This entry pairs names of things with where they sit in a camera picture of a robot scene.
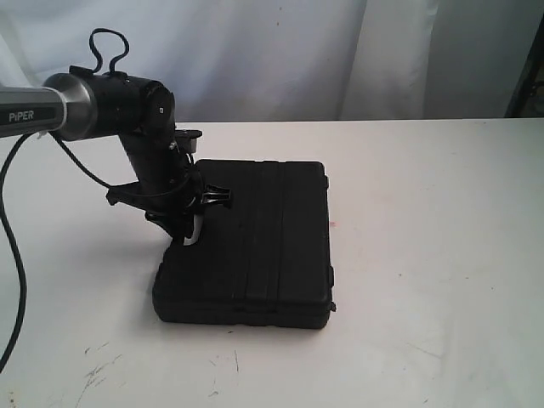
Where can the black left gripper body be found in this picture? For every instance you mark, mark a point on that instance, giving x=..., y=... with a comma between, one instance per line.
x=169, y=186

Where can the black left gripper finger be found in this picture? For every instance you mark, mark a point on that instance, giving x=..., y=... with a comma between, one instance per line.
x=173, y=224
x=193, y=222

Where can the black plastic carry case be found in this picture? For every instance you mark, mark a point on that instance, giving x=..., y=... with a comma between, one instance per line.
x=263, y=261

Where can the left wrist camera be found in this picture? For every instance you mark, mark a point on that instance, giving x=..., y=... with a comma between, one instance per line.
x=186, y=139

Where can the black metal stand pole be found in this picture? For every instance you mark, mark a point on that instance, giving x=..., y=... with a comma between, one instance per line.
x=527, y=98

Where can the white backdrop curtain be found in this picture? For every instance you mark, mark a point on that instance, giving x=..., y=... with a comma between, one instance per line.
x=235, y=61

